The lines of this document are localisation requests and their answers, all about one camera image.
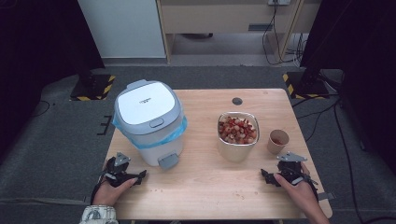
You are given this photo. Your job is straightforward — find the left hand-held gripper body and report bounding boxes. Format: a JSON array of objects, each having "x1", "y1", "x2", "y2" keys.
[{"x1": 102, "y1": 151, "x2": 139, "y2": 188}]

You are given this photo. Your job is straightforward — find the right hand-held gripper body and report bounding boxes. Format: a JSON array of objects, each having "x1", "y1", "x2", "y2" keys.
[{"x1": 274, "y1": 151, "x2": 318, "y2": 187}]

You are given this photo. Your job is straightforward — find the brown paper cup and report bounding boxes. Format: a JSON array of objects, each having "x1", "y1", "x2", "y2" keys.
[{"x1": 266, "y1": 129, "x2": 290, "y2": 156}]

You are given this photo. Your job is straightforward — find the light blue trash bag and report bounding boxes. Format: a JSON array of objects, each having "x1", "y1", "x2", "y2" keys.
[{"x1": 111, "y1": 115, "x2": 189, "y2": 150}]

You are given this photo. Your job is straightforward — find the white pedal trash can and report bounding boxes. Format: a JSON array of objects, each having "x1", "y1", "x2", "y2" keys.
[{"x1": 112, "y1": 78, "x2": 189, "y2": 172}]

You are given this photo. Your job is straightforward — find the person's left hand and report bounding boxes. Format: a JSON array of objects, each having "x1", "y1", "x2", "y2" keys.
[{"x1": 92, "y1": 176, "x2": 138, "y2": 207}]

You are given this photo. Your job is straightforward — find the person's right hand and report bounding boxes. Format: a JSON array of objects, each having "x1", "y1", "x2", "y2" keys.
[{"x1": 273, "y1": 162, "x2": 321, "y2": 216}]

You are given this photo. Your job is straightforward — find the square metal container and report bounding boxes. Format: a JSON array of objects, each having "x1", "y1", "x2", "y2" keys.
[{"x1": 217, "y1": 111, "x2": 261, "y2": 163}]

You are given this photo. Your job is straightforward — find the black tape floor mark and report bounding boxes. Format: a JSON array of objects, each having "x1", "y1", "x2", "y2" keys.
[{"x1": 96, "y1": 115, "x2": 113, "y2": 136}]

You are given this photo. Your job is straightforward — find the pile of red fruit peels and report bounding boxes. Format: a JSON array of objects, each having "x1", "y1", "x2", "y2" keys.
[{"x1": 218, "y1": 115, "x2": 259, "y2": 145}]

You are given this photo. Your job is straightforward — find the striped black stand base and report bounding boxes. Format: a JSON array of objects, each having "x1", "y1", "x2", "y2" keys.
[
  {"x1": 69, "y1": 74, "x2": 117, "y2": 102},
  {"x1": 282, "y1": 71, "x2": 331, "y2": 100}
]

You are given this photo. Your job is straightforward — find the black curtain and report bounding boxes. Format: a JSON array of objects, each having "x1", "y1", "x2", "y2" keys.
[
  {"x1": 0, "y1": 0, "x2": 106, "y2": 160},
  {"x1": 300, "y1": 0, "x2": 396, "y2": 175}
]

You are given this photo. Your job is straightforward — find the white cabinet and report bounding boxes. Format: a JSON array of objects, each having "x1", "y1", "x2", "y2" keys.
[{"x1": 78, "y1": 0, "x2": 166, "y2": 60}]

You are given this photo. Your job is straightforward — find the wooden desk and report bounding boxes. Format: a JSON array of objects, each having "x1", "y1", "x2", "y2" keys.
[{"x1": 156, "y1": 0, "x2": 321, "y2": 64}]

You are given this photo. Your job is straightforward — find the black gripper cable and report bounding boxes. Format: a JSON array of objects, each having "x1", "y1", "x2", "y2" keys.
[
  {"x1": 90, "y1": 177, "x2": 106, "y2": 204},
  {"x1": 307, "y1": 178, "x2": 320, "y2": 202}
]

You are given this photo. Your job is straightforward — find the black floor cables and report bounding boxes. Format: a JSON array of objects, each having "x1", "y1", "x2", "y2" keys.
[{"x1": 291, "y1": 92, "x2": 396, "y2": 224}]

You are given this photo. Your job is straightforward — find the thin black floor cable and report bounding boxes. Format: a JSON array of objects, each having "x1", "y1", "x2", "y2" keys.
[{"x1": 30, "y1": 100, "x2": 51, "y2": 119}]

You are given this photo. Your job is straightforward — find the black hanging cables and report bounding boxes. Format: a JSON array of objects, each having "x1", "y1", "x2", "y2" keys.
[{"x1": 262, "y1": 3, "x2": 308, "y2": 66}]

